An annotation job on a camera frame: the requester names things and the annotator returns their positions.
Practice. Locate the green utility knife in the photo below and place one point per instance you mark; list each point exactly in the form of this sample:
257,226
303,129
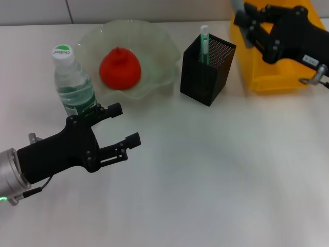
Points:
204,43

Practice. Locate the yellow plastic storage bin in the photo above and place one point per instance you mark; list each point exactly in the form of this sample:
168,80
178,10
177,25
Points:
282,74

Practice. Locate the black mesh pen holder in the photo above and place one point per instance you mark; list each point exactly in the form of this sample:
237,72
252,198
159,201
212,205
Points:
198,79

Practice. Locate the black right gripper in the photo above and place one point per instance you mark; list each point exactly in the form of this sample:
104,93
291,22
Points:
295,36

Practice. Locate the clear water bottle green label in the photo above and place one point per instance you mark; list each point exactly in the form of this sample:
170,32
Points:
74,87

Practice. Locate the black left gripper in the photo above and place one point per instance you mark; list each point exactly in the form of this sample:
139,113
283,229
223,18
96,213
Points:
56,151

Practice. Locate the grey pen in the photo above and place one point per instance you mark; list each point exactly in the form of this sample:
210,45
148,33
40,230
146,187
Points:
242,28

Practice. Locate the clear glass fruit plate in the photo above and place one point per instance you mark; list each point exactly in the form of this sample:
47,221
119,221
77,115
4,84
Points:
159,56

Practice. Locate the orange fruit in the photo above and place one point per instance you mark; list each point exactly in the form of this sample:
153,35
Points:
119,69

